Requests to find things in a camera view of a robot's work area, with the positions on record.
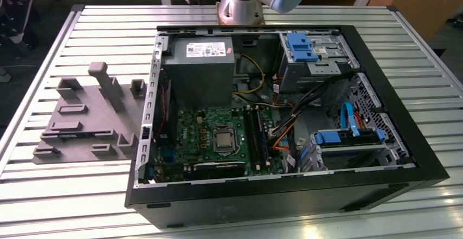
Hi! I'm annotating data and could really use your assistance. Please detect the blue RAM stick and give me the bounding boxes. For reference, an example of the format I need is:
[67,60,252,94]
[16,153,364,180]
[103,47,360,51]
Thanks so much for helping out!
[54,132,111,140]

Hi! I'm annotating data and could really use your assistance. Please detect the black RAM slot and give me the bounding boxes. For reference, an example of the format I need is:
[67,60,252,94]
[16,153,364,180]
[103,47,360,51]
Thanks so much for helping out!
[243,104,256,171]

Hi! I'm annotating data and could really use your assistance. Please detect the dark RAM stick in slot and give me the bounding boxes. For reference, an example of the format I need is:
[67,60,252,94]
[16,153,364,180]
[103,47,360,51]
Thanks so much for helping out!
[254,108,271,167]

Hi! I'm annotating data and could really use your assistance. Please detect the grey plastic parts rack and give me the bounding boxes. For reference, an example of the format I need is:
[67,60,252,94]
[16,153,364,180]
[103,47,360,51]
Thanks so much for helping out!
[31,62,147,166]

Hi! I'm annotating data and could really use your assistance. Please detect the grey power supply unit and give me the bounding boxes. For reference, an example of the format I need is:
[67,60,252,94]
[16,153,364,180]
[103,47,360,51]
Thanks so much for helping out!
[160,36,236,110]

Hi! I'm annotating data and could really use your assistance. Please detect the green motherboard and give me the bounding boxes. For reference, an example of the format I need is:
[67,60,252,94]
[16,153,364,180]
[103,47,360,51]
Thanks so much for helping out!
[151,105,288,182]

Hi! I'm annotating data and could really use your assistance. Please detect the CPU socket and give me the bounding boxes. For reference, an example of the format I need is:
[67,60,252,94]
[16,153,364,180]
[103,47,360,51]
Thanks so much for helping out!
[211,126,239,155]

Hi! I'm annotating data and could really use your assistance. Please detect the silver CPU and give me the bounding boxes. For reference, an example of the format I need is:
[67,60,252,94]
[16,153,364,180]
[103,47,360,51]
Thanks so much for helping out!
[215,133,235,149]

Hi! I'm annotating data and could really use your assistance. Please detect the blue plastic drive latch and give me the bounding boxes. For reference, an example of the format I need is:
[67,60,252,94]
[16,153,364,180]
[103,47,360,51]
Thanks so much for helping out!
[284,32,320,62]

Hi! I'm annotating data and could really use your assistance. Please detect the black graphics card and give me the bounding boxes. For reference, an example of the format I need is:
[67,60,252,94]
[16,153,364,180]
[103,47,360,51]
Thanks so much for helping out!
[182,159,246,180]

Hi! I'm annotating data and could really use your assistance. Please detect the metal drive cage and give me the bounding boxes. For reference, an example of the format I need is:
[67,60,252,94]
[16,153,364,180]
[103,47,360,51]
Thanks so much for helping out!
[278,30,362,94]

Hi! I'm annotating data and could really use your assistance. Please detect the black open PC case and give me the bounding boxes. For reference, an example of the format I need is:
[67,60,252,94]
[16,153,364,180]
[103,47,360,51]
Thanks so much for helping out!
[124,24,451,228]

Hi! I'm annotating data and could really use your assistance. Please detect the hard disk in blue carrier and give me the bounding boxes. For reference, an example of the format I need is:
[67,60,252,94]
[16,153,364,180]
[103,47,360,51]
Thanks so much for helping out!
[311,128,387,151]

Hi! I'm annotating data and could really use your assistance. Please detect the wooden cabinet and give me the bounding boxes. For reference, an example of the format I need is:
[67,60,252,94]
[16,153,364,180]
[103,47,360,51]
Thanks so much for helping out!
[367,0,463,43]

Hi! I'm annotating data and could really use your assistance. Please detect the yellow power wires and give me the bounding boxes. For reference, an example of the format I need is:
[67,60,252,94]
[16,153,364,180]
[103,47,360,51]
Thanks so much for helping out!
[232,54,268,96]

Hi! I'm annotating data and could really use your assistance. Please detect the black cable bundle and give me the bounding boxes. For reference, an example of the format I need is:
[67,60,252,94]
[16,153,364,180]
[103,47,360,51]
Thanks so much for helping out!
[284,72,359,122]

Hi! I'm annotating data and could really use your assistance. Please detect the orange data wire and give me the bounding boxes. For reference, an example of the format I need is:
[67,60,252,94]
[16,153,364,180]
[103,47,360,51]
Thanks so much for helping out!
[271,133,291,152]

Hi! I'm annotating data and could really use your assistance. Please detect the blue flat data wire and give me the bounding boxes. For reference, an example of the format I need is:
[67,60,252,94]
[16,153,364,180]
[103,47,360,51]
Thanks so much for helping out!
[340,101,362,137]

